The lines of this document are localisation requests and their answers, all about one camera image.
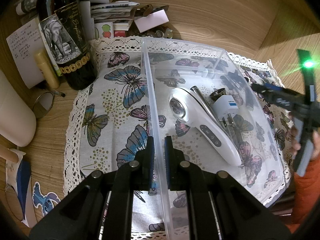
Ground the black clip tool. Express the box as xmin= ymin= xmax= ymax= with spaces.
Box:
xmin=226 ymin=70 xmax=247 ymax=90

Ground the white power adapter plug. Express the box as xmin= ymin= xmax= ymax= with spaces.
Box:
xmin=212 ymin=95 xmax=239 ymax=128

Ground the white handheld massager device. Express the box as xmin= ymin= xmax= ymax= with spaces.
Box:
xmin=169 ymin=87 xmax=242 ymax=166

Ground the dark patterned cone cap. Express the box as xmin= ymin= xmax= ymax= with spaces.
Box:
xmin=209 ymin=88 xmax=226 ymax=102

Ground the clear plastic storage bin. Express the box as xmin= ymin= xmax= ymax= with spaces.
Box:
xmin=140 ymin=37 xmax=286 ymax=240

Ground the silver metal pen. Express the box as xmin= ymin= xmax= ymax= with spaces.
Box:
xmin=190 ymin=86 xmax=223 ymax=129

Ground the person right hand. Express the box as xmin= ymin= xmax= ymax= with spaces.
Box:
xmin=290 ymin=127 xmax=320 ymax=160

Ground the butterfly print lace cloth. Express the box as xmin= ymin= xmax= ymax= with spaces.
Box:
xmin=64 ymin=37 xmax=292 ymax=239

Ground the blue stitch sticker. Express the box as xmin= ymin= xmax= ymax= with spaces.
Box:
xmin=32 ymin=181 xmax=61 ymax=217

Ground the round metal mirror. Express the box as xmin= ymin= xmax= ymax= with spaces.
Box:
xmin=31 ymin=91 xmax=54 ymax=119

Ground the yellow lip balm tube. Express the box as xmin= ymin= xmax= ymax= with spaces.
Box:
xmin=34 ymin=49 xmax=60 ymax=89

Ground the small white card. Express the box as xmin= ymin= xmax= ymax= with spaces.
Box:
xmin=134 ymin=9 xmax=169 ymax=33

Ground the stack of papers and books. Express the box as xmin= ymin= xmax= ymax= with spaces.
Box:
xmin=15 ymin=0 xmax=173 ymax=40

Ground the white handwritten note card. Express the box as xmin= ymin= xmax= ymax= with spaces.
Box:
xmin=6 ymin=17 xmax=44 ymax=88

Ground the dark wine bottle elephant label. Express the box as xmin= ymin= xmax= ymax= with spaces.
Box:
xmin=36 ymin=0 xmax=97 ymax=90

